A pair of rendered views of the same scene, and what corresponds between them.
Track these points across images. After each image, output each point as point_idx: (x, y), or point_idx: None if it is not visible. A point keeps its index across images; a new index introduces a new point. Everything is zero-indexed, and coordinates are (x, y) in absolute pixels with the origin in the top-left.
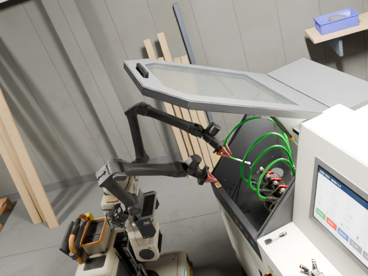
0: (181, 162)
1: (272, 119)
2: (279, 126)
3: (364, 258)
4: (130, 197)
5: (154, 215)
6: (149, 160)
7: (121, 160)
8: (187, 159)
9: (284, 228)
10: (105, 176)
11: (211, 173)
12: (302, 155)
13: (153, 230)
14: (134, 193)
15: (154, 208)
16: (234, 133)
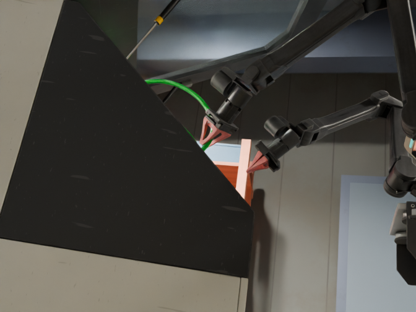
0: (298, 124)
1: (176, 90)
2: (168, 100)
3: None
4: (389, 159)
5: (390, 231)
6: (402, 121)
7: (371, 96)
8: (286, 121)
9: None
10: (387, 110)
11: (246, 202)
12: None
13: (400, 265)
14: (396, 161)
15: (392, 223)
16: (164, 105)
